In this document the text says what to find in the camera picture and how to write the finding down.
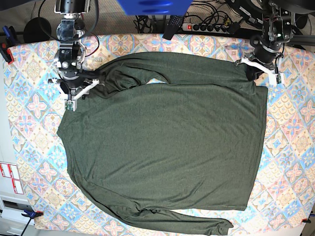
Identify blue clamp lower left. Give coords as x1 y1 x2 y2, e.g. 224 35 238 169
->
21 210 44 236

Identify white power strip red switch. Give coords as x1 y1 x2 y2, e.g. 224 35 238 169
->
182 23 228 34

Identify blue clamp upper left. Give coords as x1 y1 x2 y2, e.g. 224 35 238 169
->
0 26 15 64

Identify patterned pastel tablecloth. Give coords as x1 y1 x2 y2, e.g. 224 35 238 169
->
0 34 315 236

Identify red clamp lower right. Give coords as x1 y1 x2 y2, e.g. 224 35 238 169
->
302 218 311 223

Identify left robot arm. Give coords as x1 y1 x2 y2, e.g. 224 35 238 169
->
227 0 315 85

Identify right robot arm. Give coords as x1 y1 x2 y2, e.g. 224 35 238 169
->
48 0 102 111

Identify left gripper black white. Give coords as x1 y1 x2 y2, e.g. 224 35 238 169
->
235 44 284 85

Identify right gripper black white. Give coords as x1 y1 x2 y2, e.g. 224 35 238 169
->
48 70 104 112

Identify black remote control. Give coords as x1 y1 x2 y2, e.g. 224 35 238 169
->
162 15 184 40

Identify blue clamp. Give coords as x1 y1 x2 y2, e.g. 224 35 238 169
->
0 26 15 64
21 210 44 236

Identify black round stand base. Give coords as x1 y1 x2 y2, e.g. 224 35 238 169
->
23 17 51 43

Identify red white labels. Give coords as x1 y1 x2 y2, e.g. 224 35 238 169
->
0 162 24 195

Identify dark green long-sleeve shirt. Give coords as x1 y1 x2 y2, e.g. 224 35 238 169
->
57 52 268 236

